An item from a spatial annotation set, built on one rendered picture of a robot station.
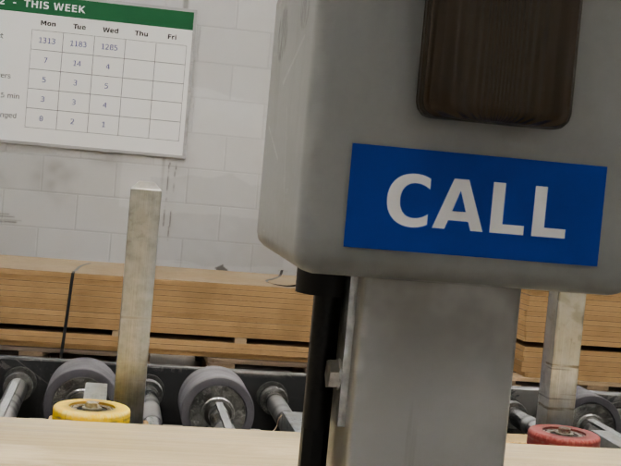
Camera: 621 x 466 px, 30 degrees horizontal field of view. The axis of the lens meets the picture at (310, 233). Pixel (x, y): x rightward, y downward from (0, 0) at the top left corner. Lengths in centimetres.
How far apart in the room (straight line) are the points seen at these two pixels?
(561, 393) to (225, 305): 480
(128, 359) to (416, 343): 111
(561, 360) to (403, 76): 123
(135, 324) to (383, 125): 113
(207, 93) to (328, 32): 720
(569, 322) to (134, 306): 52
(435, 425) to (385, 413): 1
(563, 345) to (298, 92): 122
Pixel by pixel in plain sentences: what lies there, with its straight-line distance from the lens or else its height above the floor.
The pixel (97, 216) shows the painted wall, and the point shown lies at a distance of 741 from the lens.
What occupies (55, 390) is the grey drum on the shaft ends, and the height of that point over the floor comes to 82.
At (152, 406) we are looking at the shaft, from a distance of 170.
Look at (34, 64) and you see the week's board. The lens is 741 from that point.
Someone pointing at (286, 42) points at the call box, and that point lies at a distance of 27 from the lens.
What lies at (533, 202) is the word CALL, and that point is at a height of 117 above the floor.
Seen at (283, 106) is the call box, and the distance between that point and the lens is 26.
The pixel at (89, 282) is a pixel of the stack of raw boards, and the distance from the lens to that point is 613.
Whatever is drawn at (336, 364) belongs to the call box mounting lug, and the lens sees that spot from 25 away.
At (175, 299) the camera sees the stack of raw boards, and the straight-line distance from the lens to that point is 615.
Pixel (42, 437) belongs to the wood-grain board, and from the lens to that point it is 113.
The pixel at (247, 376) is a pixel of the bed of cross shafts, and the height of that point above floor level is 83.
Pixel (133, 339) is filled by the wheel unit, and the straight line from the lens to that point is 134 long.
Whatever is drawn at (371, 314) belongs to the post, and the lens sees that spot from 24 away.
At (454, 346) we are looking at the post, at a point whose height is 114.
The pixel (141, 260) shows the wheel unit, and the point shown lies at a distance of 133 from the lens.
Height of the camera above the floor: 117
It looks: 3 degrees down
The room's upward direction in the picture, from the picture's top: 5 degrees clockwise
